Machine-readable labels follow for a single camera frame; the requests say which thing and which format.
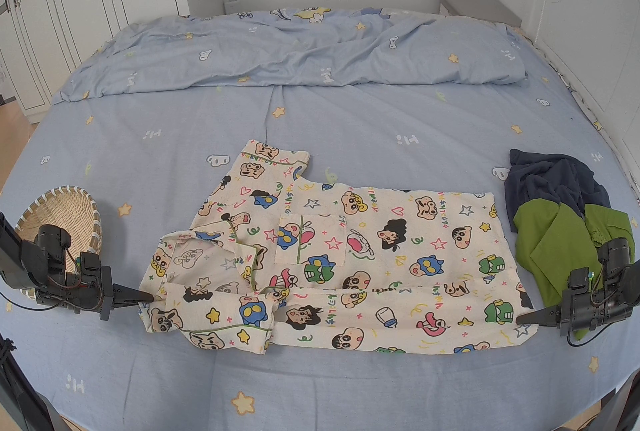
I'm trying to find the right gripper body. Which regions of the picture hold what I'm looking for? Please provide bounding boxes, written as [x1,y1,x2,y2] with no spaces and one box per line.
[555,288,609,336]

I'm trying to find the white wardrobe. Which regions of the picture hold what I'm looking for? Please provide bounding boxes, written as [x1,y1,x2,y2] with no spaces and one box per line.
[0,0,192,122]

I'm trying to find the green shorts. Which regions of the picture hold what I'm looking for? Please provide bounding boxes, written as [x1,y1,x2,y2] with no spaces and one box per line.
[514,202,636,341]

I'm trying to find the round woven basket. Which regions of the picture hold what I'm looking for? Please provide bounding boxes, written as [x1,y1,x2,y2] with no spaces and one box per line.
[15,186,104,305]

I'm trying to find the grey bedside table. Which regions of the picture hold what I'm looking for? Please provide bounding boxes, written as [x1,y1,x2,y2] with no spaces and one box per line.
[435,0,521,27]

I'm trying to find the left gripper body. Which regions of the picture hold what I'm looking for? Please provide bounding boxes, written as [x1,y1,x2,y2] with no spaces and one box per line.
[67,264,117,323]

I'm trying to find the pale blue quilt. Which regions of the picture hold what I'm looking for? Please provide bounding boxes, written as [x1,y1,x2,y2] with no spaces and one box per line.
[52,4,528,105]

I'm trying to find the dark blue garment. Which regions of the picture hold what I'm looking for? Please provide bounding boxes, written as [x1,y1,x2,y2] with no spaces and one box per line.
[504,149,612,233]

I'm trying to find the white printed pyjama top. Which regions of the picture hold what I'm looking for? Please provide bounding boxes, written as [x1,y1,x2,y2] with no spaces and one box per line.
[137,138,540,356]

